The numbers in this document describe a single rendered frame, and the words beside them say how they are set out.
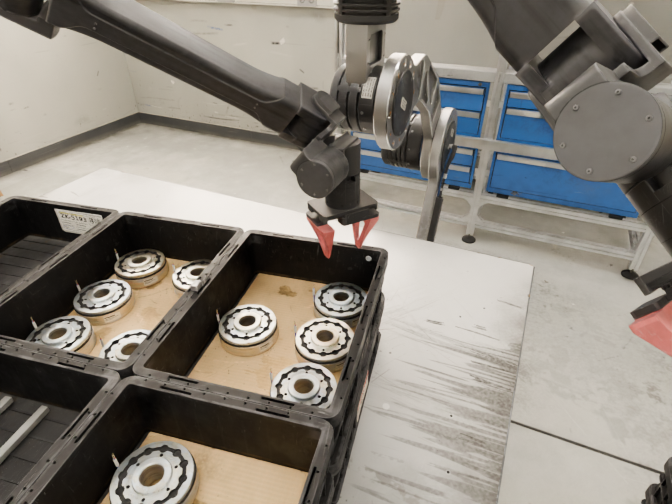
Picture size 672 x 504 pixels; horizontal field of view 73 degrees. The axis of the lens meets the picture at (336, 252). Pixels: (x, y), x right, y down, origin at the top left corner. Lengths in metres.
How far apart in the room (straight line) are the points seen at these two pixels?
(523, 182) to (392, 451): 1.93
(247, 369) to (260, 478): 0.19
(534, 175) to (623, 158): 2.24
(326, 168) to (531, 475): 1.35
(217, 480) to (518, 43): 0.60
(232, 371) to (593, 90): 0.65
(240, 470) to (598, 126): 0.58
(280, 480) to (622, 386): 1.67
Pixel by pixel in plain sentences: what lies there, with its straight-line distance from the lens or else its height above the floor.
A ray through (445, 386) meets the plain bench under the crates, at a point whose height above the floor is 0.70.
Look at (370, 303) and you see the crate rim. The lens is 0.75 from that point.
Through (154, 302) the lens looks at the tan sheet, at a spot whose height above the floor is 0.83.
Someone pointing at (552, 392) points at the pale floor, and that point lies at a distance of 2.00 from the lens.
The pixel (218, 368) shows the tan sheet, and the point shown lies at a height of 0.83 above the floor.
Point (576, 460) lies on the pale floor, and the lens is 1.84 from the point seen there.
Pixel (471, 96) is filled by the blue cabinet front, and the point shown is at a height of 0.81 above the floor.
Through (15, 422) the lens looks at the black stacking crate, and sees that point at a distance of 0.86.
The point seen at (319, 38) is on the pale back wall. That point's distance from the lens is 3.62.
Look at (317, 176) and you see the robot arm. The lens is 0.63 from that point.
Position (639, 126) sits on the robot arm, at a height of 1.33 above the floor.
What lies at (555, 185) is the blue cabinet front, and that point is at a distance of 2.56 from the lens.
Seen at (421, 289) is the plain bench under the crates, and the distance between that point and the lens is 1.16.
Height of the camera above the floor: 1.41
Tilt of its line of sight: 34 degrees down
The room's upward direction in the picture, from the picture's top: straight up
